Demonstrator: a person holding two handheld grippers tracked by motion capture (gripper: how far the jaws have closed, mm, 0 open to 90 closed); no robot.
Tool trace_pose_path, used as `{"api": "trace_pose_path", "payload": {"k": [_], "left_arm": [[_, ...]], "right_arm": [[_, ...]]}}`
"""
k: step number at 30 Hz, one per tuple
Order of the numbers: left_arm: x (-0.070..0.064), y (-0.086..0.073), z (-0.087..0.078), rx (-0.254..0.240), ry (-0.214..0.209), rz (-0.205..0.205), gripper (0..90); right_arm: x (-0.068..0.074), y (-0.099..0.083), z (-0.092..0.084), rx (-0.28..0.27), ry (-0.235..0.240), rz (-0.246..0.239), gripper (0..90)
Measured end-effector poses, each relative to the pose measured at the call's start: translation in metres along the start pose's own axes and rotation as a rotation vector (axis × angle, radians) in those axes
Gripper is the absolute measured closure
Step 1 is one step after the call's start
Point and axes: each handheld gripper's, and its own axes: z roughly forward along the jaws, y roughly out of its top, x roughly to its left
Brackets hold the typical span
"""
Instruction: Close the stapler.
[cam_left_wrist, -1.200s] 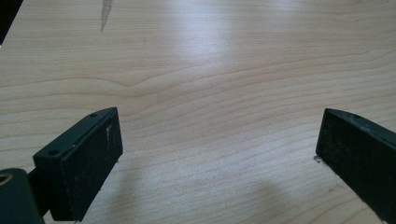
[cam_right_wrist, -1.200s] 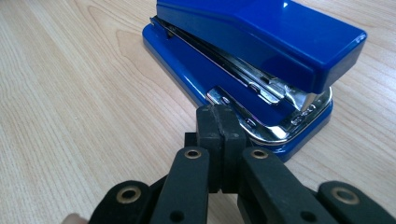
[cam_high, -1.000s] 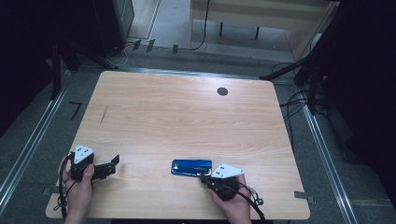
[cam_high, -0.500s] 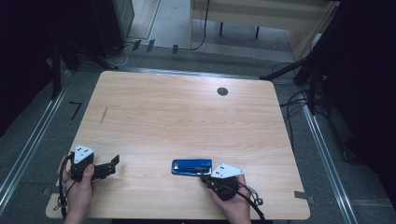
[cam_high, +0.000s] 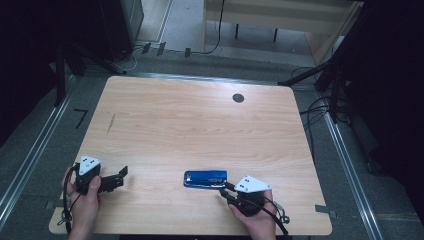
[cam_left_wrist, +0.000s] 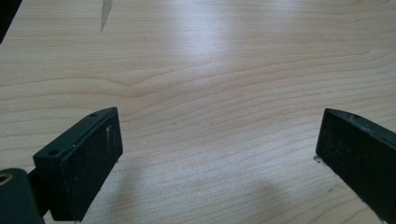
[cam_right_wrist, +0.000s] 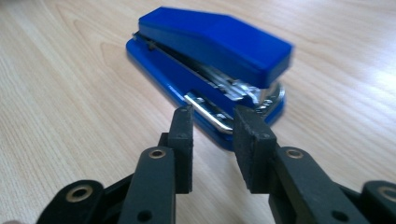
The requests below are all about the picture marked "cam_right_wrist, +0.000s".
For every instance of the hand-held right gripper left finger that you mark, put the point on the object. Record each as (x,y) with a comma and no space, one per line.
(152,189)

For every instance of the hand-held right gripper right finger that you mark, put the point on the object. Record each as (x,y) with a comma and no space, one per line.
(295,189)

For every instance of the blue stapler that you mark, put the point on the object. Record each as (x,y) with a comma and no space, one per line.
(218,43)

